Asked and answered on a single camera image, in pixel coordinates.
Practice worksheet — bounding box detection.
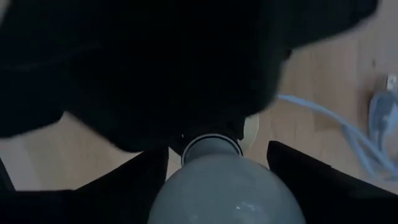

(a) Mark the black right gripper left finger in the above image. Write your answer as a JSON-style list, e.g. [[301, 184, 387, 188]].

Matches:
[[0, 146, 170, 224]]

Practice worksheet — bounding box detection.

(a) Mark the white power cord with switch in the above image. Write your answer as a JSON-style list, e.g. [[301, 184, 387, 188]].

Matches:
[[275, 73, 398, 182]]

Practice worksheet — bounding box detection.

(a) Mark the brushed metal lamp socket base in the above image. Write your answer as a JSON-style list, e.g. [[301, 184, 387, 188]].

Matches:
[[181, 114, 261, 166]]

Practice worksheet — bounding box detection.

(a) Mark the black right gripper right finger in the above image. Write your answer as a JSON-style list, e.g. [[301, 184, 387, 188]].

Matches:
[[267, 140, 398, 224]]

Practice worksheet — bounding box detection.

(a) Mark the white lightbulb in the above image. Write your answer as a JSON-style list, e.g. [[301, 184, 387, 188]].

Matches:
[[146, 136, 308, 224]]

